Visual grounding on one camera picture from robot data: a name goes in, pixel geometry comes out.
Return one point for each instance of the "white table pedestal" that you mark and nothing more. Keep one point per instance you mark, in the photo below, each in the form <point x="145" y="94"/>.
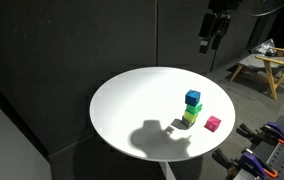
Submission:
<point x="168" y="171"/>

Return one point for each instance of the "green block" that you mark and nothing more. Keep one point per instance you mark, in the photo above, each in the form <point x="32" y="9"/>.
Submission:
<point x="195" y="109"/>

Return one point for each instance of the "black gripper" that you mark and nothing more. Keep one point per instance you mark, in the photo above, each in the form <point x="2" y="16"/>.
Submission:
<point x="225" y="5"/>

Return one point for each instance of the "clear plastic bag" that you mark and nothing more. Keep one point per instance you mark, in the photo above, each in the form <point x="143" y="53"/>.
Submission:
<point x="264" y="47"/>

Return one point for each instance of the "purple orange spring clamp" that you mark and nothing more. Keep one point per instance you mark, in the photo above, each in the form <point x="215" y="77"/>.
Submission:
<point x="253" y="163"/>
<point x="275" y="131"/>

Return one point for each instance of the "yellow-green block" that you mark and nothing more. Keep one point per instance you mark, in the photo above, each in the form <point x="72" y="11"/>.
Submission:
<point x="190" y="116"/>

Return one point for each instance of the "blue block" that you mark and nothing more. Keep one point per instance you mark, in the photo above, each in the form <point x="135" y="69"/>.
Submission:
<point x="192" y="97"/>

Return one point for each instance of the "pink block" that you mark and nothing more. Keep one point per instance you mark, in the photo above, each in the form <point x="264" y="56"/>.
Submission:
<point x="212" y="124"/>

